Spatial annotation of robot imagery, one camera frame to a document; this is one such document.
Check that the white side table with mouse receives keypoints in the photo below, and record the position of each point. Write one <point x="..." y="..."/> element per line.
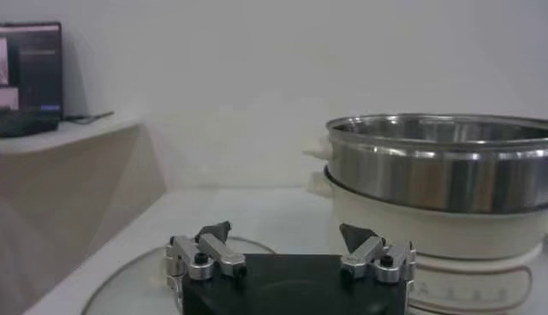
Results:
<point x="64" y="192"/>

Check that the cream electric cooker pot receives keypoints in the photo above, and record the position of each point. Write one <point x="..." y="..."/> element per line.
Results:
<point x="449" y="235"/>

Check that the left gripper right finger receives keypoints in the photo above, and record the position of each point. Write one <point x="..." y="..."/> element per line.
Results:
<point x="364" y="254"/>

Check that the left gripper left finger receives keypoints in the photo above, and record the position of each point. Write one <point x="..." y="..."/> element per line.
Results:
<point x="222" y="257"/>

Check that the stainless steel steamer basket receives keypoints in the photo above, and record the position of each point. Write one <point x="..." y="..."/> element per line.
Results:
<point x="428" y="180"/>

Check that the black laptop with pink windows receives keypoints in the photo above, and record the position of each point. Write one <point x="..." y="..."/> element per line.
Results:
<point x="38" y="68"/>

